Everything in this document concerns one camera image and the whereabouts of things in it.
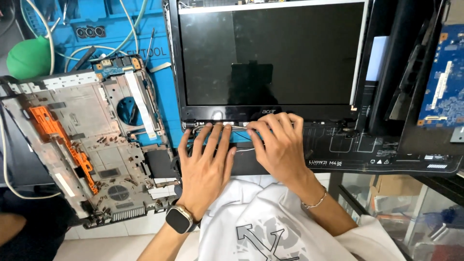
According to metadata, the person's right hand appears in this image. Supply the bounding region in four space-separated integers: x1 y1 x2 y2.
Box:
246 112 316 190

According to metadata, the person's left hand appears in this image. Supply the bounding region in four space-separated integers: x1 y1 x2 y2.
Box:
177 123 238 219

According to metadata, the grey display cable bundle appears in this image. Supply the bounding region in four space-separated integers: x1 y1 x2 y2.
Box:
183 122 267 153

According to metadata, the black smart watch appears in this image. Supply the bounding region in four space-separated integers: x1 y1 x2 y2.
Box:
165 204 201 235

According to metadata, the white printed t-shirt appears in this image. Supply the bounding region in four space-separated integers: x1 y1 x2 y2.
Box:
197 175 407 261

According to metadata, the black repair mat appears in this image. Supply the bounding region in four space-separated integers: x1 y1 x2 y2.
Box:
231 83 463 176

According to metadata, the blue repair mat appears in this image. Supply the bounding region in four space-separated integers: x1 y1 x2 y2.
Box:
21 0 255 150

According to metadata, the black laptop display assembly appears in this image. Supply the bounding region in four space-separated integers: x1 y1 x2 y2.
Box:
164 0 371 139

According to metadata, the pale flat strip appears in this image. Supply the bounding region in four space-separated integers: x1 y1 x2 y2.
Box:
148 62 172 73

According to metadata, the grey laptop bottom case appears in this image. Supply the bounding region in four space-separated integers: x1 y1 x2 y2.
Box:
0 54 182 230

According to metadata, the glass cabinet with parts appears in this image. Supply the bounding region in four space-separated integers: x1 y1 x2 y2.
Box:
337 173 464 261

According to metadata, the thin metal screwdriver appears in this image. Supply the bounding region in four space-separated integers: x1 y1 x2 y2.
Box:
144 28 156 69

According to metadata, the small blue circuit board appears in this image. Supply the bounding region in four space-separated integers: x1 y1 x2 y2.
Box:
91 56 142 79

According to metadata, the black laptop cover panel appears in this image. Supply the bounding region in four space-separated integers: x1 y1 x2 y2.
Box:
367 0 447 136

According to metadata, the black pry tool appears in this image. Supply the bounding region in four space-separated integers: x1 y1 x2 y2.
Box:
70 46 97 72

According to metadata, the large blue motherboard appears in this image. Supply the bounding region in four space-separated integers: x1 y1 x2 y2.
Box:
416 24 464 128

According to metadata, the green rubber air blower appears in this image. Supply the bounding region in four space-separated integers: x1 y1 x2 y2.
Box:
6 36 52 80

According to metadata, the silver chain bracelet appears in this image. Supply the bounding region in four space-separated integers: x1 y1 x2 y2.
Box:
301 188 328 210

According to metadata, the white flat ribbon cable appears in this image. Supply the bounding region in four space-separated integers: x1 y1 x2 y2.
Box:
124 70 159 141

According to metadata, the orange plastic bracket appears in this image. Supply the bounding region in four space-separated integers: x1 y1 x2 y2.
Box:
29 105 99 195

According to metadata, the green cable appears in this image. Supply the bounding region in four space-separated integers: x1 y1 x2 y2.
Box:
54 0 149 62

